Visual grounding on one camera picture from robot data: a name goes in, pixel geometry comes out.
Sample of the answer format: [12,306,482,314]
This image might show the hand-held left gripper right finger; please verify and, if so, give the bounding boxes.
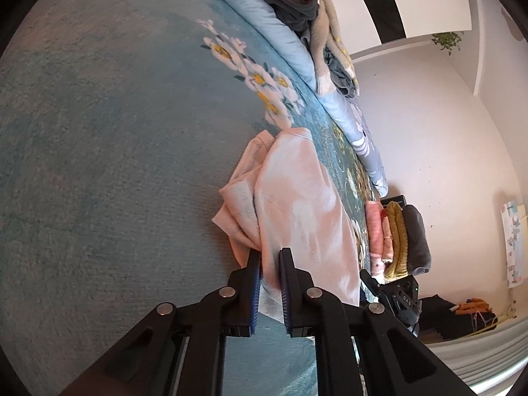
[278,247,475,396]

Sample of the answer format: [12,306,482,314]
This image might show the white wardrobe with black band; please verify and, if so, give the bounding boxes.
[313,0,473,52]

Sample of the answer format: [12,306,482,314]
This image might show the brown fleece jacket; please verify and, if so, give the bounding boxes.
[228,0,322,34]

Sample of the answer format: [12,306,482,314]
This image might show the yellow knit garment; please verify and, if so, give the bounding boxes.
[383,201,413,281]

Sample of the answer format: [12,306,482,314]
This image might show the black box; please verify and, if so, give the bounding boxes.
[379,194,409,209]

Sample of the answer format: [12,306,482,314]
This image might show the dark grey folded garment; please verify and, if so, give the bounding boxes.
[402,204,432,276]

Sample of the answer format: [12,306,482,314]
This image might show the pale blue floral duvet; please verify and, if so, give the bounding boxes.
[177,0,388,196]

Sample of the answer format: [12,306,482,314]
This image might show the pale blue garment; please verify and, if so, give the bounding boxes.
[212,127,361,324]

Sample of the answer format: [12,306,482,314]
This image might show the printed wall hanging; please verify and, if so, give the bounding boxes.
[500,200,528,288]

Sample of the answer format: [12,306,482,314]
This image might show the cream fleece garment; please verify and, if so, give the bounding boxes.
[280,0,357,95]

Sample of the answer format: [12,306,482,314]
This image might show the orange item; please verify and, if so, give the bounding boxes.
[456,298,491,314]

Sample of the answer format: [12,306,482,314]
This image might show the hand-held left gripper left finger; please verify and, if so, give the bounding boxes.
[58,248,262,396]

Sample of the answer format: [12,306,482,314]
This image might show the black cloth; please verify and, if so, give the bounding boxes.
[416,295,498,341]

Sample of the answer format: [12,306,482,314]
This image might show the green hanging plant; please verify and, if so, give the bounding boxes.
[431,31,465,56]

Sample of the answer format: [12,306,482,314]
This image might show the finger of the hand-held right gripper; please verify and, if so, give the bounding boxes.
[360,269,388,302]

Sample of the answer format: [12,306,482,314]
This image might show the pink folded garment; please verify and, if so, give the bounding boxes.
[365,200,394,277]

